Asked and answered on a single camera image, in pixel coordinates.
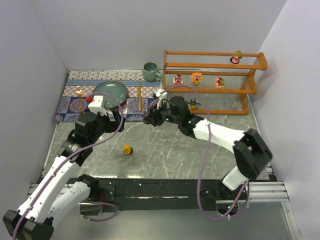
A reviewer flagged black yellow spiky creature toy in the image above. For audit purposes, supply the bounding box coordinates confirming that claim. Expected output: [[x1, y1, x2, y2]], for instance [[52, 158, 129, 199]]
[[185, 99, 201, 110]]

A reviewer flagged yellow duck toy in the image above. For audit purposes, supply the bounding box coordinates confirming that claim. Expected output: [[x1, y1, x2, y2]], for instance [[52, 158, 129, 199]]
[[122, 144, 133, 156]]

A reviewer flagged pink bear strawberry cake toy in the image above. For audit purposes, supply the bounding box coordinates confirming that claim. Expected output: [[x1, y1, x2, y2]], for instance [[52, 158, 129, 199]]
[[172, 73, 184, 87]]

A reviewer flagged pink flower bear toy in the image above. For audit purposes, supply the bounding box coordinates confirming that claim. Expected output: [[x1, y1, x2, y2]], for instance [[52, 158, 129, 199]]
[[191, 72, 203, 86]]

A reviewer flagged pink bear donut toy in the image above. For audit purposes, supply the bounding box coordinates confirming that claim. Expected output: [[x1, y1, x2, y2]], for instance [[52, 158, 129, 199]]
[[214, 76, 225, 88]]

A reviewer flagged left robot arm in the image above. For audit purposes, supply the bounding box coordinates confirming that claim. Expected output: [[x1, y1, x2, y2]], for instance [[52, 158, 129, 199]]
[[3, 108, 126, 240]]

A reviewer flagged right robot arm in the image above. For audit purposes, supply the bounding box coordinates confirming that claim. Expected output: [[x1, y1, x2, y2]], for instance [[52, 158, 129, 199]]
[[143, 96, 273, 191]]

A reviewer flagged orange wooden two-tier shelf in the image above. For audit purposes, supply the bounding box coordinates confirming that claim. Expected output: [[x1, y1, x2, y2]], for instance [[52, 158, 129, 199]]
[[161, 50, 268, 115]]

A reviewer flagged teal ceramic plate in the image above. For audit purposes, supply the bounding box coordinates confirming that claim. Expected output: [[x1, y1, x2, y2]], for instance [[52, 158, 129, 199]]
[[93, 80, 128, 109]]

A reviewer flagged gold knife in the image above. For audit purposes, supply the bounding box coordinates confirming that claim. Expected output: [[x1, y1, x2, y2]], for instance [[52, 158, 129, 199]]
[[137, 83, 142, 112]]

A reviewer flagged teal ceramic mug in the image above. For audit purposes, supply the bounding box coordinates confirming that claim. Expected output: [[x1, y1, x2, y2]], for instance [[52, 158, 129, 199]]
[[142, 62, 162, 82]]

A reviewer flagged patterned blue placemat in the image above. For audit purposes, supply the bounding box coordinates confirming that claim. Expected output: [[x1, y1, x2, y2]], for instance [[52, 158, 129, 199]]
[[54, 70, 162, 122]]

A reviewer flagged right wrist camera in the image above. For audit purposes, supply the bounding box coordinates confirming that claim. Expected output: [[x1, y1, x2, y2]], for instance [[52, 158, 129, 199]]
[[153, 88, 168, 109]]

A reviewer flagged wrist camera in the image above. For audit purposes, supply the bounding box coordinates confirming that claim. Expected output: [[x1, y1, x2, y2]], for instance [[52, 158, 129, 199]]
[[88, 95, 107, 116], [153, 88, 168, 109]]

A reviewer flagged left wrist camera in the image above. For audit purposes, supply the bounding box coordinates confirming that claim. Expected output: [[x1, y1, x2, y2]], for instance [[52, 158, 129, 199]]
[[88, 95, 107, 116]]

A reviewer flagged black base frame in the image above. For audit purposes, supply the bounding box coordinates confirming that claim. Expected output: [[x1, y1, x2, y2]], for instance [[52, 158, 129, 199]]
[[80, 178, 248, 217]]

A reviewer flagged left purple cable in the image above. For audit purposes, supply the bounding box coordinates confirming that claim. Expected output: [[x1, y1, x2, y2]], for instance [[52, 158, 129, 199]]
[[11, 91, 125, 240]]

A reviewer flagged aluminium rail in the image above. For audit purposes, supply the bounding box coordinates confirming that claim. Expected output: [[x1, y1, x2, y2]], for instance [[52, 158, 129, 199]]
[[27, 162, 291, 205]]

